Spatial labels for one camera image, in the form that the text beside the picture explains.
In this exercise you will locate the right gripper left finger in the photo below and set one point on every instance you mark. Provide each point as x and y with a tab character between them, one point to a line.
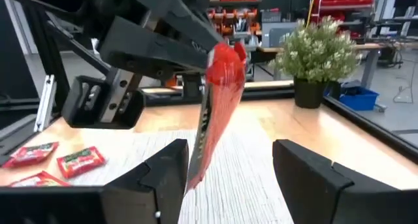
166	178

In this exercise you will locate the red tea packet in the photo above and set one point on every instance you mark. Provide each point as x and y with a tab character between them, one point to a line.
222	87
31	154
39	181
81	162

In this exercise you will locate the wooden top desk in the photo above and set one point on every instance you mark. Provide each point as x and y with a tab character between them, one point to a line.
370	67

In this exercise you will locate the green plant in black pot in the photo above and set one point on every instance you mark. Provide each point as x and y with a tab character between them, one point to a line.
313	54

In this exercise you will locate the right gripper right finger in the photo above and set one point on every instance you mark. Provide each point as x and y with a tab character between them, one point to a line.
303	188

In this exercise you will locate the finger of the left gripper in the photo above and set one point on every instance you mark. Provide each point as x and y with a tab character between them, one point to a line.
147	51
176	11

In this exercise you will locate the grey woven placemat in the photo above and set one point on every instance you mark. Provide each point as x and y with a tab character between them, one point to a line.
235	185

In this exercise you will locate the orange small parts bins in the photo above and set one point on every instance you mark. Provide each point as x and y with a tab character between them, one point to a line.
225	18

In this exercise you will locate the black aluminium table frame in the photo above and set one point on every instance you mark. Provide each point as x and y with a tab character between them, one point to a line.
375	129

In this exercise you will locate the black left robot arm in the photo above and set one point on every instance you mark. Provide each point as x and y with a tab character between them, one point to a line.
65	5

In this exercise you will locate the blue plastic bin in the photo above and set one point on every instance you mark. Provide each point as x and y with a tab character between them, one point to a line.
359	101

